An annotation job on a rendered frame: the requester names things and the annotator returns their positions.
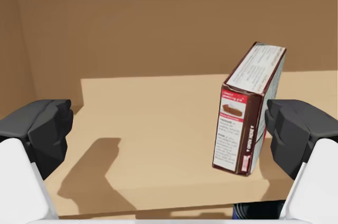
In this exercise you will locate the pale wooden shelf unit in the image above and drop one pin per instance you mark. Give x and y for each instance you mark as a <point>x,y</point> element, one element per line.
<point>158,36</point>

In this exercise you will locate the brown and white carton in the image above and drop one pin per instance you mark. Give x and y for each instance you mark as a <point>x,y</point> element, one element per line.
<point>237,129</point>

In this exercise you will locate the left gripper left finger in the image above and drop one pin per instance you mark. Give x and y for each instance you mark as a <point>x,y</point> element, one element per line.
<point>29,155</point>

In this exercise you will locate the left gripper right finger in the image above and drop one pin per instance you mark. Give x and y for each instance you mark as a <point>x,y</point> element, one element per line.
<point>306,150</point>

